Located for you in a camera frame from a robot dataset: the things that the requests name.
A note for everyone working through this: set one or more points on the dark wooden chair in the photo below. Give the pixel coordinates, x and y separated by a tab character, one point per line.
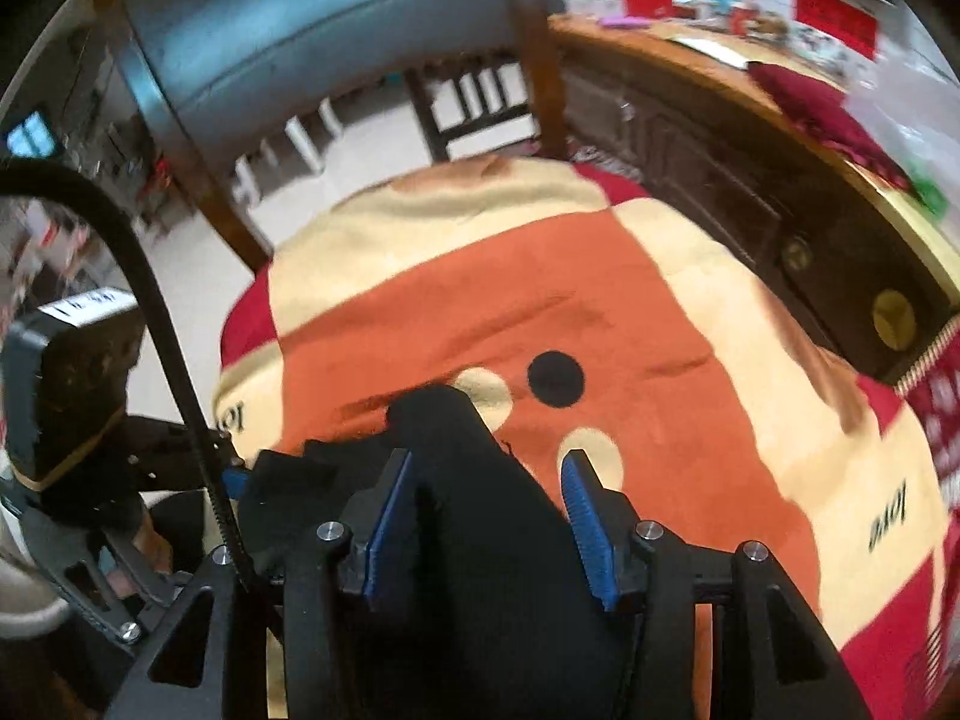
435	127

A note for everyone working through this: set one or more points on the clear plastic bag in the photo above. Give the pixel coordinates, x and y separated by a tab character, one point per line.
915	112

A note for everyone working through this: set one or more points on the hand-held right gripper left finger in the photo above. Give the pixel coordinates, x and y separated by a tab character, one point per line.
390	517

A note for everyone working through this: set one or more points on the red wall poster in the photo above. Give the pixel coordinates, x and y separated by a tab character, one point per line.
836	19

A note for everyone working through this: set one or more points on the white paper sheet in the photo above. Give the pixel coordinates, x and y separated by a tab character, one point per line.
712	50

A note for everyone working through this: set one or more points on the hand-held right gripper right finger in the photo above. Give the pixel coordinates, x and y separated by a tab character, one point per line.
589	525

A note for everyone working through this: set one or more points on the dark red cloth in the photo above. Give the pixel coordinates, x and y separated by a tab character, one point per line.
817	112

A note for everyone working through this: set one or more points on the wooden sideboard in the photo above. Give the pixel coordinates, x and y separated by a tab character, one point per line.
712	165

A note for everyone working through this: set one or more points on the grey top wooden dining table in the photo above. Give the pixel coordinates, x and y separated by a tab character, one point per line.
300	30

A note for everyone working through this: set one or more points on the printed orange and red blanket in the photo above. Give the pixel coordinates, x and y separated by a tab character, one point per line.
600	277

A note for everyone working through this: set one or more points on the black pants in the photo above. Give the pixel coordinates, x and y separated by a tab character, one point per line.
465	465

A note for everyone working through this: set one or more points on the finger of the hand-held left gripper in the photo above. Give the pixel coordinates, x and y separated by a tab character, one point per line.
236	484
139	574

